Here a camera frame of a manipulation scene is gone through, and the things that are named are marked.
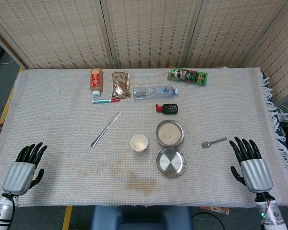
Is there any steel bowl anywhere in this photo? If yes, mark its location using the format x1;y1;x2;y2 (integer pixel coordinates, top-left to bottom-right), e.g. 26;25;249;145
155;119;184;147

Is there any orange printed paper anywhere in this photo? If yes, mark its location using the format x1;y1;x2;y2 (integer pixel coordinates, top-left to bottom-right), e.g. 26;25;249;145
198;205;231;214

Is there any metal table knife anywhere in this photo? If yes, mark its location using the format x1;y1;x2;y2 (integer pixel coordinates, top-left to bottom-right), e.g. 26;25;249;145
90;112;122;148

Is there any empty steel plate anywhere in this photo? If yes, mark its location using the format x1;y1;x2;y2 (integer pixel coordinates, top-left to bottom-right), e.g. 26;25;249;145
155;147;187;178

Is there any white rice heap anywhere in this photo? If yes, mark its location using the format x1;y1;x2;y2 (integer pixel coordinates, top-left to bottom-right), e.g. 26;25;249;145
157;122;182;144

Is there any clear plastic water bottle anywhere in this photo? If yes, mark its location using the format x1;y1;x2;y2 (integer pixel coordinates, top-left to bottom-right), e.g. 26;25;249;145
133;86;179;101

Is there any brown orange sauce bottle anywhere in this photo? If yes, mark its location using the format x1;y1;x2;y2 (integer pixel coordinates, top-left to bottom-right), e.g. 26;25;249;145
90;68;104;98

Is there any green white red tube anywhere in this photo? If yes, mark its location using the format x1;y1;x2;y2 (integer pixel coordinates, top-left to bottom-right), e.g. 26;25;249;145
91;97;120;104

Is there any small metal spoon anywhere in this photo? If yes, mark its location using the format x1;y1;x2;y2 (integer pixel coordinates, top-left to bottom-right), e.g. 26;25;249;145
201;137;228;148

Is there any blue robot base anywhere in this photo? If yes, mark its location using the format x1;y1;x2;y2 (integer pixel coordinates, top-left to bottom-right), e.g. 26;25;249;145
90;205;192;230

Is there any white woven tablecloth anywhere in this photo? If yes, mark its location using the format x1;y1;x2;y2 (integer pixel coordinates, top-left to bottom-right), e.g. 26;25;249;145
0;67;288;208

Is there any white paper cup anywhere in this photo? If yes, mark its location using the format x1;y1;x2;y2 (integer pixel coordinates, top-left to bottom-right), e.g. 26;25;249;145
130;134;148;153

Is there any brown gold snack packet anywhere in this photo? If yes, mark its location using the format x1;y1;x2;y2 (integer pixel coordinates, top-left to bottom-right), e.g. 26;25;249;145
111;71;132;99

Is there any black red-capped sauce bottle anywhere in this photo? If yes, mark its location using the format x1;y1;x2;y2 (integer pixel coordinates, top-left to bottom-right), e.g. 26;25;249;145
155;103;179;115

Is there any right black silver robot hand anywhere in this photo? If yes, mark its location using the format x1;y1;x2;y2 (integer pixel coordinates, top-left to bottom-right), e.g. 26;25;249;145
229;136;274;194

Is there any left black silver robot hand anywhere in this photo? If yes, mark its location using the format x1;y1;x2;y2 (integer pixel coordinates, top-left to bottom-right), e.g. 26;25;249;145
1;142;48;196

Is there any green chips can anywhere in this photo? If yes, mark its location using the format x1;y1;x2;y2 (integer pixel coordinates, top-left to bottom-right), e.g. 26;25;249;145
167;66;208;86

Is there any bamboo folding screen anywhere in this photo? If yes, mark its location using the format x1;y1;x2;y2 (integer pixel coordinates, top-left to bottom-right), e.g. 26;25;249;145
0;0;288;104

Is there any dark blue under cloth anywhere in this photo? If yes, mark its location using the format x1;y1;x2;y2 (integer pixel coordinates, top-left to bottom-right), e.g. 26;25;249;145
260;71;288;144

